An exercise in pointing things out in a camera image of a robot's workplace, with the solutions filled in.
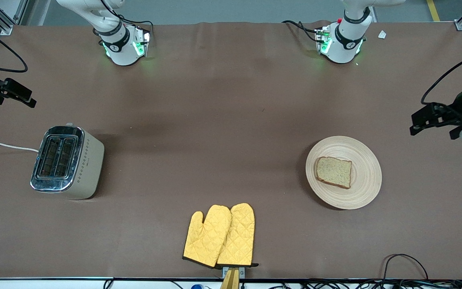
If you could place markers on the chrome and cream two-slot toaster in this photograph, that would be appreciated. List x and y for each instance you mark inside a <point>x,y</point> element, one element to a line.
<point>86,168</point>

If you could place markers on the small metal bracket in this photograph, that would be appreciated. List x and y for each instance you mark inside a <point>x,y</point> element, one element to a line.
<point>242,272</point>

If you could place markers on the round pale wooden plate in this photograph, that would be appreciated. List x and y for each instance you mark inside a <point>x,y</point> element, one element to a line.
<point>367,188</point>

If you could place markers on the yellow quilted oven mitt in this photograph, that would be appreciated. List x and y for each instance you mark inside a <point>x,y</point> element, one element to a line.
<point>205,241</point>
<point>241,237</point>

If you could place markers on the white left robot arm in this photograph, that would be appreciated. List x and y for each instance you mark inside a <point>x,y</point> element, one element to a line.
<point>343,46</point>

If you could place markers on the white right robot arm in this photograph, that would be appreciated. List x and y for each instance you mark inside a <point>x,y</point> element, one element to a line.
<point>120,50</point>

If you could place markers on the small white paper scrap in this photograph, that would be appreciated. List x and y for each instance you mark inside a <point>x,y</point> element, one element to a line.
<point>382,34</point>

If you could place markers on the slice of brown-crust toast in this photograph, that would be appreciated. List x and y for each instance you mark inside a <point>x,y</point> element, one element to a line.
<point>333,172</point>

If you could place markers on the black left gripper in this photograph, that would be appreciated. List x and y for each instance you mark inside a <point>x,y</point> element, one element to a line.
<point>460,105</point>

